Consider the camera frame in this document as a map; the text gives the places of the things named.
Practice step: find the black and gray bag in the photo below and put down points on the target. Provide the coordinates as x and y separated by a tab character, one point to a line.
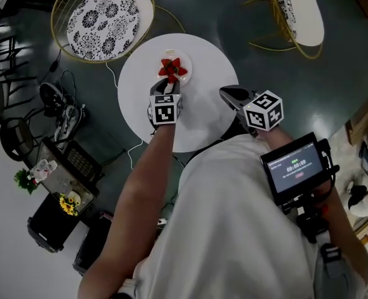
62	111

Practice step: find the round floral cushion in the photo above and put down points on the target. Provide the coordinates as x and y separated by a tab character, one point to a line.
102	26
284	5

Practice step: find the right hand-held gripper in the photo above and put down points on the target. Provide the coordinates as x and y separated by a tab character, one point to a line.
264	114

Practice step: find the black monitor screen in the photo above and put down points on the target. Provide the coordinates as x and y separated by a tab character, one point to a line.
295	168

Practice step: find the black glass-top side table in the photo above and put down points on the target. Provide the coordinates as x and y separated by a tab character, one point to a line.
59	179

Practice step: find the black power adapter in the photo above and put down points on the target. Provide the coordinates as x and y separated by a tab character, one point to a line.
54	66

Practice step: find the green leafy plant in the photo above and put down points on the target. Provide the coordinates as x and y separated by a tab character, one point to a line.
25	181

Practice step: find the black mesh crate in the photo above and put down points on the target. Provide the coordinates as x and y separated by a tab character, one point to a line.
81	164

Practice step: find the round white table gold legs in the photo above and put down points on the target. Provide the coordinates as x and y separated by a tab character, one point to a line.
208	73

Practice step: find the person's white shirt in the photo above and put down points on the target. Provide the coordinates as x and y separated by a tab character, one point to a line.
233	229

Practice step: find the person's left forearm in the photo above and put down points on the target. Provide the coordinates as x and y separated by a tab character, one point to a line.
134	204

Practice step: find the clear plastic bottle red label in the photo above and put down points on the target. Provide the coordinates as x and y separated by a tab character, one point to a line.
43	170

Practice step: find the potted yellow sunflowers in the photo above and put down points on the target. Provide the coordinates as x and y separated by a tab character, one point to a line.
68	205

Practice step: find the black storage case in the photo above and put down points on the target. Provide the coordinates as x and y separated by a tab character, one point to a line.
51	223
93	244

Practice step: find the black round chair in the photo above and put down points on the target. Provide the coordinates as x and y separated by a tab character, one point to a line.
15	139

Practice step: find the person's right forearm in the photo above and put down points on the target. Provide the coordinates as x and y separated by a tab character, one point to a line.
348	238

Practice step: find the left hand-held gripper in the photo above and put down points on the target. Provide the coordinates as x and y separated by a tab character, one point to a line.
165	111

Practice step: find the white plate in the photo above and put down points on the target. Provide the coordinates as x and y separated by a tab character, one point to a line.
186	61

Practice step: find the white seat cushion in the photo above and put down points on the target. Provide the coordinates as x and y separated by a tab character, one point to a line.
308	14
144	14

